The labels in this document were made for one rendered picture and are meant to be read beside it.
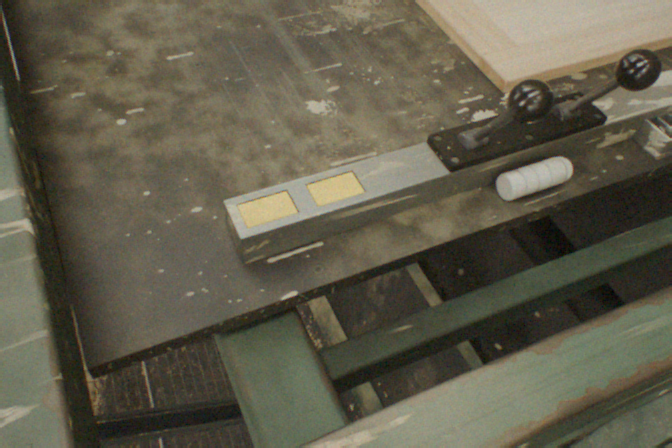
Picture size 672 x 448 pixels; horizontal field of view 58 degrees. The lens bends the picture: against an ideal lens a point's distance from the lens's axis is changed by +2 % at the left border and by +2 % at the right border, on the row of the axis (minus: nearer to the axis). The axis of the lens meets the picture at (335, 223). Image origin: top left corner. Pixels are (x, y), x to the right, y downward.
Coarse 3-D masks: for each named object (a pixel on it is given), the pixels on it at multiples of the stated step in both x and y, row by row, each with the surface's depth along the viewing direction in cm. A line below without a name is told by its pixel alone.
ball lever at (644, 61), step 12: (624, 60) 55; (636, 60) 54; (648, 60) 54; (660, 60) 55; (624, 72) 55; (636, 72) 54; (648, 72) 54; (660, 72) 55; (612, 84) 58; (624, 84) 56; (636, 84) 55; (648, 84) 55; (588, 96) 61; (600, 96) 60; (552, 108) 65; (564, 108) 64; (576, 108) 64; (564, 120) 65
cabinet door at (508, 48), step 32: (416, 0) 87; (448, 0) 85; (480, 0) 86; (512, 0) 86; (544, 0) 87; (576, 0) 87; (608, 0) 88; (640, 0) 88; (448, 32) 82; (480, 32) 80; (512, 32) 81; (544, 32) 81; (576, 32) 81; (608, 32) 82; (640, 32) 82; (480, 64) 78; (512, 64) 76; (544, 64) 76; (576, 64) 77
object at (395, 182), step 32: (608, 96) 70; (640, 96) 70; (608, 128) 67; (384, 160) 61; (416, 160) 61; (512, 160) 63; (256, 192) 57; (288, 192) 57; (384, 192) 58; (416, 192) 60; (448, 192) 63; (288, 224) 55; (320, 224) 57; (352, 224) 59; (256, 256) 56
